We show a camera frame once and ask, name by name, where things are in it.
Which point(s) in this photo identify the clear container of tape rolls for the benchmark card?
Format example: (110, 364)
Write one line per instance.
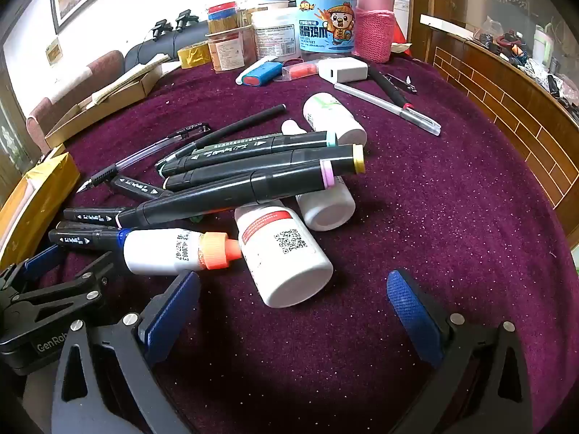
(222, 17)

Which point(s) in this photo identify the white flat box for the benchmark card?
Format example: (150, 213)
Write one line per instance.
(445, 25)

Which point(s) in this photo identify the gold box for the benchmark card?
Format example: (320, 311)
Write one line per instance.
(27, 208)

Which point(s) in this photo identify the plain white bottle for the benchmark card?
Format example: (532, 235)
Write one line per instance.
(325, 208)

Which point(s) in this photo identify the red cloth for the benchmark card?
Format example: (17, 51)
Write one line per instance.
(401, 38)

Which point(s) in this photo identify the black clamp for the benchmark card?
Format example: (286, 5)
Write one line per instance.
(185, 19)
(160, 28)

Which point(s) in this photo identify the gold wall plaque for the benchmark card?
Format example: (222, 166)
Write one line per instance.
(54, 50)

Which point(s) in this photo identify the wooden glass-door cabinet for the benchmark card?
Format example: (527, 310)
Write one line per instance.
(11, 144)

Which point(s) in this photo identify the clear box red contents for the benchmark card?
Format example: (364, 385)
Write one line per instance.
(301, 70)

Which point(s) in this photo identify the black pen red band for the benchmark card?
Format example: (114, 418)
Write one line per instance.
(389, 88)

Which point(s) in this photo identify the clear gel pen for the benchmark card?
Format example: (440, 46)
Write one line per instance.
(135, 160)

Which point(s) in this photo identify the white bottle green label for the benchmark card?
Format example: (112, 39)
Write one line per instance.
(334, 120)

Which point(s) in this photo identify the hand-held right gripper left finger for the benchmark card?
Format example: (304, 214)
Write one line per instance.
(174, 312)

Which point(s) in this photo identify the brown armchair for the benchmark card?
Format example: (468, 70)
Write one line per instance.
(95, 72)

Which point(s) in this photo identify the black marker blue band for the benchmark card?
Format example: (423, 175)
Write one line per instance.
(86, 238)

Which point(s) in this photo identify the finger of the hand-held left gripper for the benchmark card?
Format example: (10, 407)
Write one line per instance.
(40, 261)
(68, 289)

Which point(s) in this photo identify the white charger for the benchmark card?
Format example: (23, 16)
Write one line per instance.
(341, 69)

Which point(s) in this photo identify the flat cardboard box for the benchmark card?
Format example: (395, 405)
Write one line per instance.
(117, 95)

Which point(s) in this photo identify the large jar cartoon label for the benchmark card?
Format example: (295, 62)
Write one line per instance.
(328, 22)

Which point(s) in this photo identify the white bottle red label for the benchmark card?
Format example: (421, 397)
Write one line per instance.
(280, 257)

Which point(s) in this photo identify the small white cap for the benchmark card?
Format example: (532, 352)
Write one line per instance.
(291, 126)

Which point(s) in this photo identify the black marker pink cap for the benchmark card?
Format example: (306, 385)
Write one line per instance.
(212, 194)

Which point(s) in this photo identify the nail clipper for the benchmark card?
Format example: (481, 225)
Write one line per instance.
(402, 83)

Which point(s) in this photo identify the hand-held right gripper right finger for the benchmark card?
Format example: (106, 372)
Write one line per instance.
(414, 316)

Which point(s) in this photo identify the thin black pen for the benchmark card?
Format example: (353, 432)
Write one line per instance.
(235, 126)

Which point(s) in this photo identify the white tube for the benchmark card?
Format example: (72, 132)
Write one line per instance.
(246, 72)

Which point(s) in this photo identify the black sofa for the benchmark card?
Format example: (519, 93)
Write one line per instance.
(158, 47)

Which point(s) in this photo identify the white pen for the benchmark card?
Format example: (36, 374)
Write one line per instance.
(384, 105)

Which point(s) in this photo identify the purple tablecloth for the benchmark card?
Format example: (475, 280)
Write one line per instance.
(429, 217)

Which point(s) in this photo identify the white plastic tub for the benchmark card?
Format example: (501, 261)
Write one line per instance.
(276, 34)

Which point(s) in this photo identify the stack of papers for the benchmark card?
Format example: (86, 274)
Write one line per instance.
(131, 77)

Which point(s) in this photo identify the white bottle orange cap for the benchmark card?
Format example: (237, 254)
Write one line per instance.
(158, 251)

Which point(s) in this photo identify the pink thermos knitted sleeve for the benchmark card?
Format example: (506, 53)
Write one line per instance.
(373, 27)

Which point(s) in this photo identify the gold tape roll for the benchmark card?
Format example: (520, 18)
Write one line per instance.
(194, 55)

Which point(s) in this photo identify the brick-pattern wooden partition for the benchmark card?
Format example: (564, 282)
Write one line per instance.
(497, 99)

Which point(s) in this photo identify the clear jar orange label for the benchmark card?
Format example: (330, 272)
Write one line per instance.
(228, 52)

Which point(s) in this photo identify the black marker yellow cap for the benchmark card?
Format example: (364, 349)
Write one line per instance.
(271, 162)

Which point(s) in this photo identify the blue case red end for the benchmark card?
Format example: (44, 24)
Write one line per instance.
(264, 73)

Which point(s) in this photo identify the pile of assorted clutter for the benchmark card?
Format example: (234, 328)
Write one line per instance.
(529, 54)

